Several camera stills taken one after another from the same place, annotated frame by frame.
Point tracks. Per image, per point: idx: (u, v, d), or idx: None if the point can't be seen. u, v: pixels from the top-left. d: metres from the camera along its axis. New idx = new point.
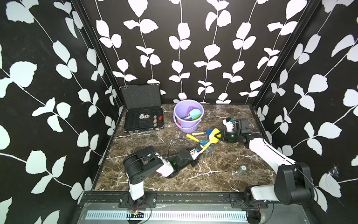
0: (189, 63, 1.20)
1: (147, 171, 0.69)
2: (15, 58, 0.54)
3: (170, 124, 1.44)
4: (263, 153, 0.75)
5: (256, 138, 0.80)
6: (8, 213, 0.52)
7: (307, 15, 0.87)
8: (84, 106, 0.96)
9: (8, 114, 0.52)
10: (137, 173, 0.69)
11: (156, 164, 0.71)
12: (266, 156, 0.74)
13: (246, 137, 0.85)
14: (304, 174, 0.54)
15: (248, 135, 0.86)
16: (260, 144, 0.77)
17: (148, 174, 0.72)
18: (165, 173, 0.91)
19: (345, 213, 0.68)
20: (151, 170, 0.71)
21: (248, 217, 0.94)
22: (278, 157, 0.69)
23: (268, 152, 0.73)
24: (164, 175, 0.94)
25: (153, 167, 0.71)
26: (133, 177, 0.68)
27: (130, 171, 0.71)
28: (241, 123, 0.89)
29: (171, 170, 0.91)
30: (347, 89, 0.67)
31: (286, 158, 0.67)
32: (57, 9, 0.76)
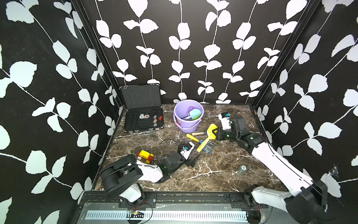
0: (189, 63, 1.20)
1: (124, 184, 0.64)
2: (15, 58, 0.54)
3: (170, 124, 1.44)
4: (272, 165, 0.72)
5: (262, 144, 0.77)
6: (8, 213, 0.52)
7: (307, 16, 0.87)
8: (84, 106, 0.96)
9: (8, 114, 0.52)
10: (114, 186, 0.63)
11: (136, 175, 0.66)
12: (276, 170, 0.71)
13: (247, 141, 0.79)
14: (322, 194, 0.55)
15: (249, 138, 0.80)
16: (268, 155, 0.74)
17: (127, 186, 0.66)
18: (153, 178, 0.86)
19: (346, 213, 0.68)
20: (129, 182, 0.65)
21: (248, 217, 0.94)
22: (293, 174, 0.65)
23: (277, 165, 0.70)
24: (154, 181, 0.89)
25: (132, 178, 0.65)
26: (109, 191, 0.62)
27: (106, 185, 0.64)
28: (239, 124, 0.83)
29: (159, 176, 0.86)
30: (347, 89, 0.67)
31: (303, 178, 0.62)
32: (57, 9, 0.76)
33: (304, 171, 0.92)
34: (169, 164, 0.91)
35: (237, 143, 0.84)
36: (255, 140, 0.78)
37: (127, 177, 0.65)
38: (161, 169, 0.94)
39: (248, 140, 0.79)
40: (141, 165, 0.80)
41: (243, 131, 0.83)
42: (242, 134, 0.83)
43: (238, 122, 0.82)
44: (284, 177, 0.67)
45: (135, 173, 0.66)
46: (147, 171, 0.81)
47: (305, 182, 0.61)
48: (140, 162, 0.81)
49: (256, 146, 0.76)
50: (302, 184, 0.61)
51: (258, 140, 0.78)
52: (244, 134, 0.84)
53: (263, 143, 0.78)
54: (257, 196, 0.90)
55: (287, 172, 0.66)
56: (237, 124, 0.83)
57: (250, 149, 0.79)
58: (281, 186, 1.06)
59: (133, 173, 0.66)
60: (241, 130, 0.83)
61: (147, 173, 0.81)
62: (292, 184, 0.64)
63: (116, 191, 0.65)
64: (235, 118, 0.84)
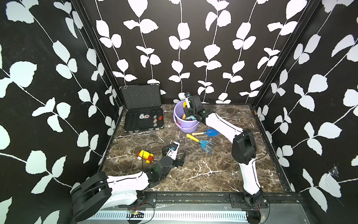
0: (189, 63, 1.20)
1: (91, 206, 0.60)
2: (15, 58, 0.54)
3: (170, 124, 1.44)
4: (217, 126, 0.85)
5: (211, 115, 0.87)
6: (8, 213, 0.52)
7: (307, 16, 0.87)
8: (84, 106, 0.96)
9: (8, 114, 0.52)
10: (83, 209, 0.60)
11: (104, 196, 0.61)
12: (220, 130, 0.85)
13: (201, 115, 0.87)
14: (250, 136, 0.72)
15: (202, 112, 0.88)
16: (215, 121, 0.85)
17: (98, 207, 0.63)
18: (139, 187, 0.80)
19: (345, 213, 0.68)
20: (97, 204, 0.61)
21: (248, 217, 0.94)
22: (230, 129, 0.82)
23: (221, 127, 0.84)
24: (141, 189, 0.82)
25: (99, 199, 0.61)
26: (79, 214, 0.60)
27: (76, 207, 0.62)
28: (195, 102, 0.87)
29: (144, 182, 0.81)
30: (347, 89, 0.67)
31: (236, 129, 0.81)
32: (57, 9, 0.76)
33: (304, 171, 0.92)
34: (161, 168, 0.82)
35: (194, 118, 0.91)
36: (207, 113, 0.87)
37: (93, 199, 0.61)
38: (148, 175, 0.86)
39: (203, 114, 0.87)
40: (113, 182, 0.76)
41: (199, 108, 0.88)
42: (198, 110, 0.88)
43: (195, 100, 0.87)
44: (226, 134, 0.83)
45: (102, 195, 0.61)
46: (123, 185, 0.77)
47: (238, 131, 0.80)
48: (111, 179, 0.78)
49: (207, 116, 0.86)
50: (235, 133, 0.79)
51: (209, 112, 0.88)
52: (200, 110, 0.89)
53: (212, 114, 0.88)
54: (251, 188, 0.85)
55: (228, 129, 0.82)
56: (193, 103, 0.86)
57: (203, 122, 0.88)
58: (281, 186, 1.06)
59: (100, 193, 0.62)
60: (197, 107, 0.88)
61: (124, 186, 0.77)
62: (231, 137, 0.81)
63: (86, 213, 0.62)
64: (190, 97, 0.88)
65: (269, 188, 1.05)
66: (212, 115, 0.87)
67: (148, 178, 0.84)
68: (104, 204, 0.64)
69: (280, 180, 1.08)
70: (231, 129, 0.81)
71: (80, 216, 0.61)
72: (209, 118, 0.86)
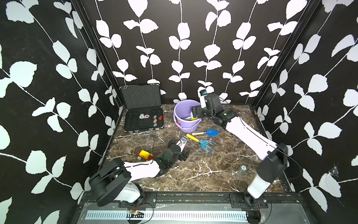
0: (189, 62, 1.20)
1: (112, 190, 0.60)
2: (15, 58, 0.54)
3: (170, 124, 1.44)
4: (242, 135, 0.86)
5: (234, 119, 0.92)
6: (8, 213, 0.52)
7: (307, 16, 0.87)
8: (84, 106, 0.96)
9: (8, 114, 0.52)
10: (104, 194, 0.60)
11: (124, 178, 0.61)
12: (247, 138, 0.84)
13: (221, 117, 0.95)
14: (284, 155, 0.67)
15: (223, 115, 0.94)
16: (240, 128, 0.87)
17: (119, 192, 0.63)
18: (150, 174, 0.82)
19: (346, 213, 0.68)
20: (118, 186, 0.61)
21: (248, 217, 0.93)
22: (262, 142, 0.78)
23: (248, 135, 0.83)
24: (153, 177, 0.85)
25: (120, 182, 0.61)
26: (100, 199, 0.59)
27: (96, 194, 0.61)
28: (213, 102, 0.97)
29: (156, 170, 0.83)
30: (347, 89, 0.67)
31: (269, 143, 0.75)
32: (57, 9, 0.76)
33: (304, 170, 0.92)
34: (172, 154, 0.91)
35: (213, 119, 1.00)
36: (228, 116, 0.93)
37: (114, 182, 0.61)
38: (158, 163, 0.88)
39: (223, 116, 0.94)
40: (129, 167, 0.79)
41: (217, 109, 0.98)
42: (217, 111, 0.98)
43: (213, 101, 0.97)
44: (253, 144, 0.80)
45: (122, 177, 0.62)
46: (138, 169, 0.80)
47: (271, 147, 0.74)
48: (128, 164, 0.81)
49: (229, 120, 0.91)
50: (268, 148, 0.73)
51: (230, 115, 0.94)
52: (218, 111, 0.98)
53: (235, 118, 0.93)
54: (255, 192, 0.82)
55: (257, 140, 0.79)
56: (211, 102, 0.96)
57: (223, 124, 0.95)
58: (281, 186, 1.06)
59: (120, 177, 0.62)
60: (216, 108, 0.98)
61: (138, 172, 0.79)
62: (260, 151, 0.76)
63: (108, 198, 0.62)
64: (209, 96, 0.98)
65: (269, 188, 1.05)
66: (236, 119, 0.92)
67: (159, 166, 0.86)
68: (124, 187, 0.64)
69: (280, 180, 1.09)
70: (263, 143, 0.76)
71: (101, 201, 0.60)
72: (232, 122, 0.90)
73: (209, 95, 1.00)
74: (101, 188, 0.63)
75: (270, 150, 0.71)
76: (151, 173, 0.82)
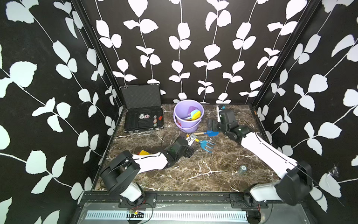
0: (189, 62, 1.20)
1: (123, 181, 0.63)
2: (15, 58, 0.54)
3: (170, 124, 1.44)
4: (258, 150, 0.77)
5: (250, 134, 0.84)
6: (8, 213, 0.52)
7: (307, 16, 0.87)
8: (84, 106, 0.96)
9: (8, 114, 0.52)
10: (115, 185, 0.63)
11: (134, 170, 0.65)
12: (264, 155, 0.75)
13: (236, 132, 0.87)
14: (307, 174, 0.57)
15: (237, 130, 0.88)
16: (256, 143, 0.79)
17: (128, 182, 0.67)
18: (158, 166, 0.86)
19: (346, 213, 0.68)
20: (129, 178, 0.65)
21: (248, 217, 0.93)
22: (280, 159, 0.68)
23: (265, 151, 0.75)
24: (161, 168, 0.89)
25: (130, 173, 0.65)
26: (113, 190, 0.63)
27: (108, 185, 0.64)
28: (228, 117, 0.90)
29: (163, 162, 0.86)
30: (347, 89, 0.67)
31: (288, 161, 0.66)
32: (57, 9, 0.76)
33: None
34: (180, 147, 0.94)
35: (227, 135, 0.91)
36: (243, 131, 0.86)
37: (125, 174, 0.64)
38: (165, 155, 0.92)
39: (237, 132, 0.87)
40: (137, 159, 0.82)
41: (232, 124, 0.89)
42: (231, 126, 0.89)
43: (228, 116, 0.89)
44: (271, 162, 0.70)
45: (132, 169, 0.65)
46: (147, 162, 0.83)
47: (290, 164, 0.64)
48: (136, 157, 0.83)
49: (244, 136, 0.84)
50: (287, 166, 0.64)
51: (245, 130, 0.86)
52: (233, 126, 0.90)
53: (250, 133, 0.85)
54: (256, 194, 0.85)
55: (275, 157, 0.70)
56: (225, 117, 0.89)
57: (238, 140, 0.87)
58: None
59: (130, 169, 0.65)
60: (230, 124, 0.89)
61: (147, 164, 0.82)
62: (278, 168, 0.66)
63: (119, 188, 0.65)
64: (223, 111, 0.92)
65: None
66: (251, 135, 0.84)
67: (166, 158, 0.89)
68: (134, 178, 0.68)
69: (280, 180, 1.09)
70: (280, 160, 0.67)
71: (113, 192, 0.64)
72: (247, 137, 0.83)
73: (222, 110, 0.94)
74: (112, 179, 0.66)
75: (291, 169, 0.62)
76: (159, 165, 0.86)
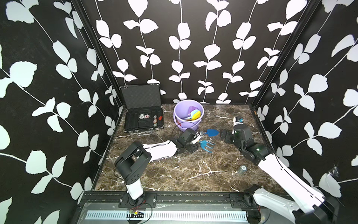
0: (189, 62, 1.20)
1: (137, 169, 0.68)
2: (15, 58, 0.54)
3: (170, 124, 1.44)
4: (279, 178, 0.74)
5: (269, 157, 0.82)
6: (8, 213, 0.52)
7: (307, 16, 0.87)
8: (84, 106, 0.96)
9: (8, 114, 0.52)
10: (130, 173, 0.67)
11: (145, 159, 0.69)
12: (285, 183, 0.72)
13: (253, 152, 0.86)
14: None
15: (254, 150, 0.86)
16: (277, 169, 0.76)
17: (142, 170, 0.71)
18: (168, 153, 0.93)
19: (346, 213, 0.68)
20: (141, 166, 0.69)
21: (248, 217, 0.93)
22: (305, 191, 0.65)
23: (286, 179, 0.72)
24: (171, 155, 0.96)
25: (142, 162, 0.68)
26: (128, 178, 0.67)
27: (123, 174, 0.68)
28: (244, 134, 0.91)
29: (173, 148, 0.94)
30: (347, 89, 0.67)
31: (314, 194, 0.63)
32: (57, 9, 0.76)
33: (304, 171, 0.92)
34: (189, 135, 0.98)
35: (243, 153, 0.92)
36: (261, 152, 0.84)
37: (138, 163, 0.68)
38: (174, 143, 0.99)
39: (254, 151, 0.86)
40: (148, 148, 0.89)
41: (248, 141, 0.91)
42: (247, 144, 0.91)
43: (244, 133, 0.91)
44: (294, 192, 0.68)
45: (144, 157, 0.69)
46: (156, 149, 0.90)
47: (316, 199, 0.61)
48: (147, 145, 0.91)
49: (264, 158, 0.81)
50: (313, 201, 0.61)
51: (264, 151, 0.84)
52: (249, 144, 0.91)
53: (269, 155, 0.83)
54: (259, 199, 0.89)
55: (298, 187, 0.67)
56: (242, 133, 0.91)
57: (256, 161, 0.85)
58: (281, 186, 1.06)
59: (141, 157, 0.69)
60: (246, 141, 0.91)
61: (157, 150, 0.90)
62: (303, 202, 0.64)
63: (134, 176, 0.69)
64: (239, 127, 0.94)
65: (269, 188, 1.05)
66: (270, 157, 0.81)
67: (175, 144, 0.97)
68: (146, 167, 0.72)
69: None
70: (306, 193, 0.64)
71: (128, 179, 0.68)
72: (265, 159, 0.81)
73: (238, 125, 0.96)
74: (127, 168, 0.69)
75: (317, 206, 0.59)
76: (169, 152, 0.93)
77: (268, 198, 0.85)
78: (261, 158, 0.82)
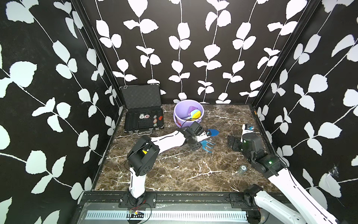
0: (189, 62, 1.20)
1: (148, 161, 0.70)
2: (15, 58, 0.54)
3: (170, 124, 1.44)
4: (291, 195, 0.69)
5: (281, 171, 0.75)
6: (8, 213, 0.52)
7: (307, 16, 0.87)
8: (84, 106, 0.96)
9: (8, 114, 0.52)
10: (141, 165, 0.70)
11: (154, 151, 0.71)
12: (296, 201, 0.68)
13: (265, 165, 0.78)
14: None
15: (266, 162, 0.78)
16: (290, 185, 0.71)
17: (152, 162, 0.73)
18: (177, 143, 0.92)
19: (346, 213, 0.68)
20: (151, 158, 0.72)
21: (248, 217, 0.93)
22: (318, 213, 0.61)
23: (299, 197, 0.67)
24: (180, 145, 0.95)
25: (152, 155, 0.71)
26: (140, 170, 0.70)
27: (135, 166, 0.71)
28: (255, 144, 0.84)
29: (182, 138, 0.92)
30: (347, 89, 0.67)
31: (327, 218, 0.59)
32: (57, 9, 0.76)
33: (304, 170, 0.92)
34: (197, 128, 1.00)
35: (253, 165, 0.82)
36: (273, 165, 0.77)
37: (148, 155, 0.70)
38: (182, 133, 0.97)
39: (265, 164, 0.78)
40: (156, 140, 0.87)
41: (258, 153, 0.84)
42: (258, 156, 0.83)
43: (254, 143, 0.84)
44: (306, 212, 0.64)
45: (153, 150, 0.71)
46: (165, 141, 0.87)
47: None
48: (154, 138, 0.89)
49: (276, 173, 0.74)
50: None
51: (276, 165, 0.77)
52: (260, 156, 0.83)
53: (282, 170, 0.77)
54: (260, 203, 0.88)
55: (309, 206, 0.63)
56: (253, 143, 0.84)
57: (266, 173, 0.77)
58: None
59: (151, 150, 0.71)
60: (257, 152, 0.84)
61: (166, 143, 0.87)
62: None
63: (145, 168, 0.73)
64: (250, 136, 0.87)
65: (269, 188, 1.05)
66: (284, 172, 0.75)
67: (184, 135, 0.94)
68: (156, 159, 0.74)
69: None
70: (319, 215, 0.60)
71: (141, 171, 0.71)
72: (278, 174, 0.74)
73: (248, 134, 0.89)
74: (137, 160, 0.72)
75: None
76: (178, 142, 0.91)
77: (271, 204, 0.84)
78: (273, 172, 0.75)
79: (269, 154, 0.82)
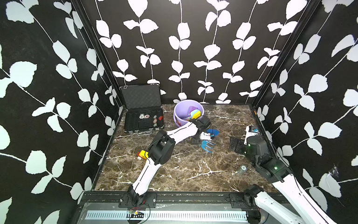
0: (189, 63, 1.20)
1: (167, 152, 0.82)
2: (15, 58, 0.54)
3: (170, 124, 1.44)
4: (296, 202, 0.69)
5: (287, 178, 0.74)
6: (8, 213, 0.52)
7: (307, 16, 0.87)
8: (84, 106, 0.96)
9: (8, 114, 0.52)
10: (162, 156, 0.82)
11: (171, 143, 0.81)
12: (301, 208, 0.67)
13: (270, 171, 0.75)
14: None
15: (271, 167, 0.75)
16: (295, 192, 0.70)
17: (170, 152, 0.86)
18: (191, 133, 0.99)
19: (346, 213, 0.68)
20: (169, 149, 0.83)
21: (248, 217, 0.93)
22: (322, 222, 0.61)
23: (303, 205, 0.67)
24: (193, 135, 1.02)
25: (169, 146, 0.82)
26: (161, 159, 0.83)
27: (156, 156, 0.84)
28: (260, 149, 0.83)
29: (194, 128, 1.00)
30: (347, 89, 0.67)
31: None
32: (57, 9, 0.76)
33: (304, 171, 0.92)
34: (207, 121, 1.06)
35: (257, 170, 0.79)
36: (279, 171, 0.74)
37: (166, 147, 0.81)
38: (195, 123, 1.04)
39: (270, 168, 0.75)
40: (171, 134, 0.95)
41: (263, 157, 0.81)
42: (262, 160, 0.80)
43: (259, 147, 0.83)
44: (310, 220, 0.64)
45: (170, 143, 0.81)
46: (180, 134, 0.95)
47: None
48: (170, 131, 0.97)
49: (281, 180, 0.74)
50: None
51: (281, 171, 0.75)
52: (265, 161, 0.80)
53: (287, 176, 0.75)
54: (261, 204, 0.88)
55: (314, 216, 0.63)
56: (258, 148, 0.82)
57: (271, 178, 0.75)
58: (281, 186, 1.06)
59: (168, 143, 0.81)
60: (261, 157, 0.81)
61: (181, 134, 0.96)
62: None
63: (165, 157, 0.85)
64: (255, 141, 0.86)
65: (269, 188, 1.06)
66: (289, 178, 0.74)
67: (196, 125, 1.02)
68: (173, 150, 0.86)
69: None
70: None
71: (161, 160, 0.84)
72: (283, 180, 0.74)
73: (253, 138, 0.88)
74: (157, 151, 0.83)
75: None
76: (191, 131, 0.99)
77: (272, 206, 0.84)
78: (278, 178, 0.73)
79: (273, 158, 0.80)
